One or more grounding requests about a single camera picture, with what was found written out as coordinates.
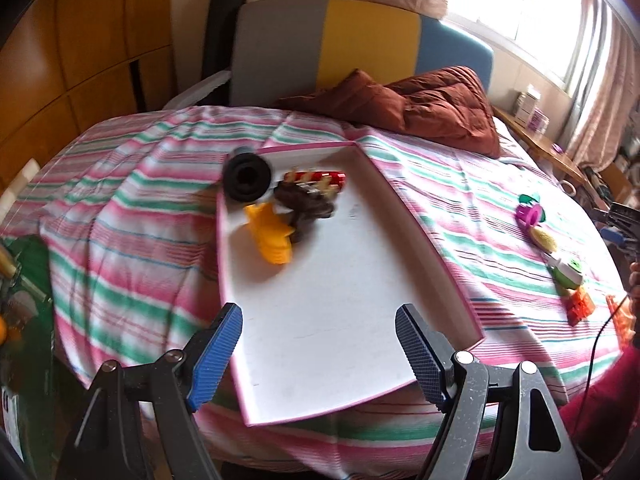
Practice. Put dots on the red dotted toy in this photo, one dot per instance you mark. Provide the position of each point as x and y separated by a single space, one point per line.
320 177

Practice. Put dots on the white foam piece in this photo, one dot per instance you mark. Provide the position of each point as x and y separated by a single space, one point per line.
205 87

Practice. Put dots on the glass bottle with gold cap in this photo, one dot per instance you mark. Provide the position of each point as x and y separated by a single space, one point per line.
7 262

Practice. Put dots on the dark brown toy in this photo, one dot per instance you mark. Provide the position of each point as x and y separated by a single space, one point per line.
305 202

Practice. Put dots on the white pillow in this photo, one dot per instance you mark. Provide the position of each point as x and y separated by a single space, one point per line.
507 135

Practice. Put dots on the person's right hand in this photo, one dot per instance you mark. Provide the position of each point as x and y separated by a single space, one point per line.
635 285

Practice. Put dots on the white and green toy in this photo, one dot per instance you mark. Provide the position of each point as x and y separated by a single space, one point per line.
567 270

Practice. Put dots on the green plastic toy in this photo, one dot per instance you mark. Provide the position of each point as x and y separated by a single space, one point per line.
525 199

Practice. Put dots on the brown quilted blanket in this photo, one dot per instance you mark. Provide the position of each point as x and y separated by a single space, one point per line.
440 110

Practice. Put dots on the beige patterned curtain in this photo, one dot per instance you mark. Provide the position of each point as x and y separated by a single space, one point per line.
600 95

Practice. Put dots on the white tray with pink rim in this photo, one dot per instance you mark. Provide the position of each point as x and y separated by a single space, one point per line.
340 285

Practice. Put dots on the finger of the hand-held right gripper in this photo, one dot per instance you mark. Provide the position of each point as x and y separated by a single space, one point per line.
620 212
614 234

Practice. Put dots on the black rolled mat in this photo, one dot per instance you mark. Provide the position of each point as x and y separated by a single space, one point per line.
220 25

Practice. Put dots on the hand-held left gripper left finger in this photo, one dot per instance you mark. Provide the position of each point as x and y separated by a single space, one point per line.
217 355

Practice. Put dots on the green glass round table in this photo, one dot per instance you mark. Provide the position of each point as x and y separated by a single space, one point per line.
30 360

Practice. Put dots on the grey yellow blue headboard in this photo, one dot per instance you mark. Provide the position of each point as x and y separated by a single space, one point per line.
280 50

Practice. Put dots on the black cylindrical toy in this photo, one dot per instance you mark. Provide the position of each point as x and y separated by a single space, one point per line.
247 177

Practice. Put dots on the person's right forearm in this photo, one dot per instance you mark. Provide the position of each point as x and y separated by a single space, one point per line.
600 410

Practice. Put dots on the purple box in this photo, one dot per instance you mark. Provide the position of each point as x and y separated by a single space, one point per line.
539 122

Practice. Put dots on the orange clear plastic toy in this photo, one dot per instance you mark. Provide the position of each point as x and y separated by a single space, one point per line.
620 320

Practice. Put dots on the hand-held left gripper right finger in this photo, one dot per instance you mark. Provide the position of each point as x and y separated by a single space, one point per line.
422 360

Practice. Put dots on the striped bedsheet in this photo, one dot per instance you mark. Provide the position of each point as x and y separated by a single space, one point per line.
125 200

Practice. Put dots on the bright window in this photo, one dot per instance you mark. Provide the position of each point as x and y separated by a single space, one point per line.
515 5

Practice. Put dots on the wooden wardrobe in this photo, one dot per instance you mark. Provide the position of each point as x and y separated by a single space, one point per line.
85 35

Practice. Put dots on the small purple item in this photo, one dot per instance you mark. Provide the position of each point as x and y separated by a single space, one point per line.
557 149

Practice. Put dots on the stack of paper cups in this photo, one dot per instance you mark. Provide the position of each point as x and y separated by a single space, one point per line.
22 180

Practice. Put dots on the orange block toy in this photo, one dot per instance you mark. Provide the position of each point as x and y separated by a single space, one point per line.
580 307

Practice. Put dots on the yellow orange toy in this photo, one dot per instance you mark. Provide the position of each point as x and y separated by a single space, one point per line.
270 235

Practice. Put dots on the wooden bedside shelf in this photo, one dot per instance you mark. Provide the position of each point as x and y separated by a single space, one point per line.
540 145

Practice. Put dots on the white box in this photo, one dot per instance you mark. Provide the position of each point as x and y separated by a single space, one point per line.
527 105

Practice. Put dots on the white mug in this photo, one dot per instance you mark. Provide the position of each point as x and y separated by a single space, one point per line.
561 186

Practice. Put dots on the pink plastic toy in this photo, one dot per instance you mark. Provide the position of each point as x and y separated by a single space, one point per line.
530 215

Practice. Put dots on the pale yellow toy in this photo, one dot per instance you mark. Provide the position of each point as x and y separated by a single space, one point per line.
544 238

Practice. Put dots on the orange fruit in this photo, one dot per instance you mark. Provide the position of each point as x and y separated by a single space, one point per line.
4 332

